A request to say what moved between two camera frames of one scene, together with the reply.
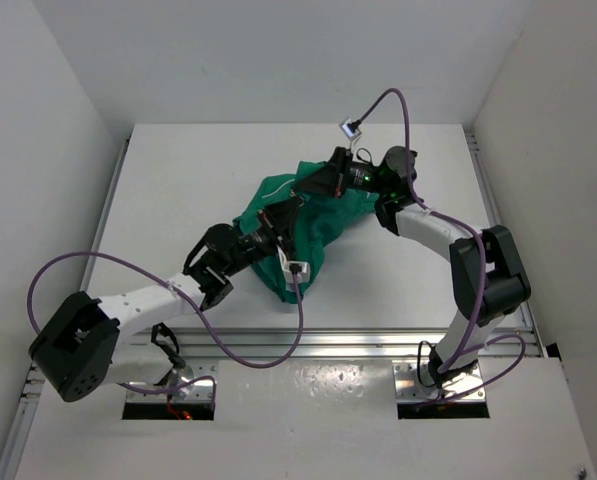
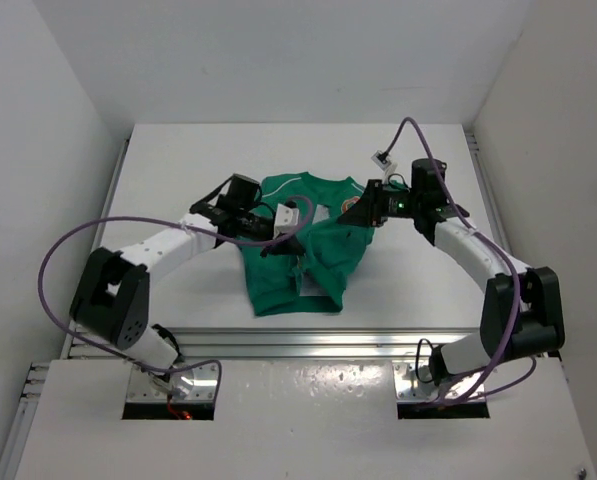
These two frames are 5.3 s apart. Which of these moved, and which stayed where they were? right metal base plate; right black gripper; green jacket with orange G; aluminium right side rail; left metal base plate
Moved: green jacket with orange G; right black gripper
Stayed: aluminium right side rail; right metal base plate; left metal base plate
